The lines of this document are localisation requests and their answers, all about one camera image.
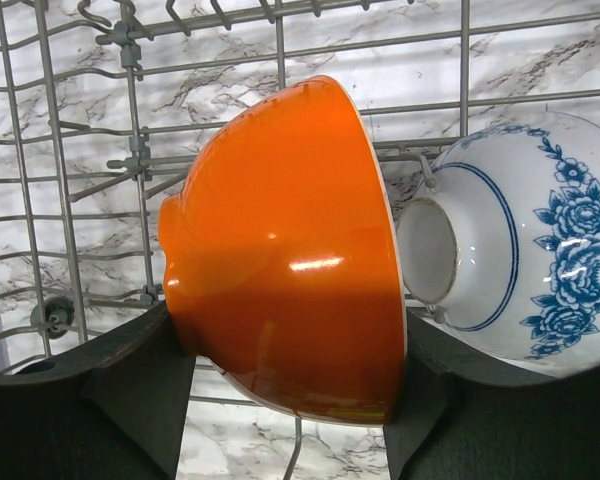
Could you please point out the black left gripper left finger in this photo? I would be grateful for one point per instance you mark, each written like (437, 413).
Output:
(111, 408)

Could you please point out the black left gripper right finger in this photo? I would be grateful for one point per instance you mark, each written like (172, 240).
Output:
(466, 415)

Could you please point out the blue floral bowl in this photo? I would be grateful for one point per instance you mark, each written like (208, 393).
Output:
(501, 243)

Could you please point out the white round bowl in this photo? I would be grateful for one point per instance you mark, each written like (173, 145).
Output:
(281, 261)

